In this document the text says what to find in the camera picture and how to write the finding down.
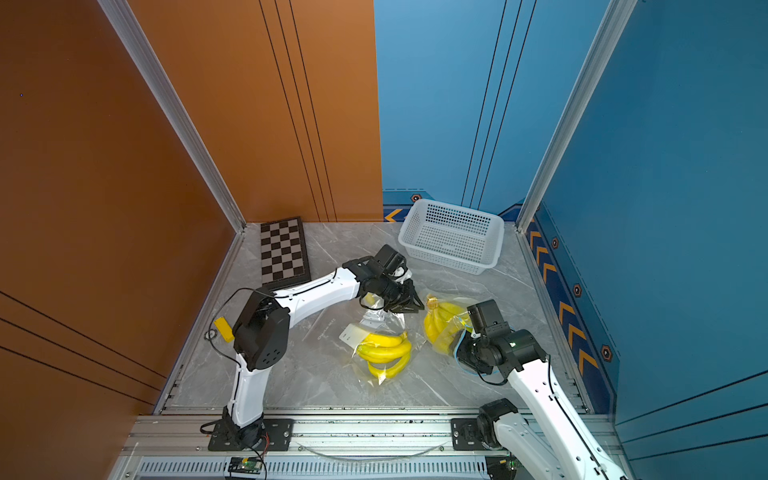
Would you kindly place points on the small yellow block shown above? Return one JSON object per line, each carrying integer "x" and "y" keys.
{"x": 224, "y": 329}

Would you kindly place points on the right green circuit board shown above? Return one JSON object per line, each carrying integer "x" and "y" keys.
{"x": 501, "y": 468}

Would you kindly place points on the front bagged banana bunch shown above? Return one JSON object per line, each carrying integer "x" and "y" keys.
{"x": 377, "y": 359}

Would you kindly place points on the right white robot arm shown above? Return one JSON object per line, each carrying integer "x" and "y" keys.
{"x": 566, "y": 449}

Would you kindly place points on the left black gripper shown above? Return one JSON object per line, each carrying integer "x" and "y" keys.
{"x": 403, "y": 305}

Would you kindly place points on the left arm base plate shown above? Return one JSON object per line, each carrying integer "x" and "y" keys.
{"x": 271, "y": 435}

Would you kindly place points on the aluminium front rail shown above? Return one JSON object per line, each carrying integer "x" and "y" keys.
{"x": 330, "y": 432}

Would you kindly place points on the yellow banana bunch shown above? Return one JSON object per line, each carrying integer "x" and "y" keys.
{"x": 445, "y": 323}

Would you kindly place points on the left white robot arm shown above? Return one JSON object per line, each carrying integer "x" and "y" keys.
{"x": 261, "y": 332}

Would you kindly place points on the brown checkered chessboard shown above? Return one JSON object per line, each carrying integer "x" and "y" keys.
{"x": 284, "y": 257}

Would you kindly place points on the white plastic basket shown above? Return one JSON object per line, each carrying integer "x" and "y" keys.
{"x": 452, "y": 236}

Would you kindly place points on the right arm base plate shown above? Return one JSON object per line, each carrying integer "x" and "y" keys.
{"x": 473, "y": 434}

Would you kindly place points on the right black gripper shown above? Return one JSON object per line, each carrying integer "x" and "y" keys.
{"x": 462, "y": 357}

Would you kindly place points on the clear zip-top bag blue seal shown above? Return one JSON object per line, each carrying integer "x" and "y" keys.
{"x": 464, "y": 301}

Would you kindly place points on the green circuit board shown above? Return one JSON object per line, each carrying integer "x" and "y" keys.
{"x": 246, "y": 467}
{"x": 501, "y": 468}

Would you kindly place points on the left green circuit board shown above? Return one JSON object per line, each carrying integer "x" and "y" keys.
{"x": 246, "y": 467}

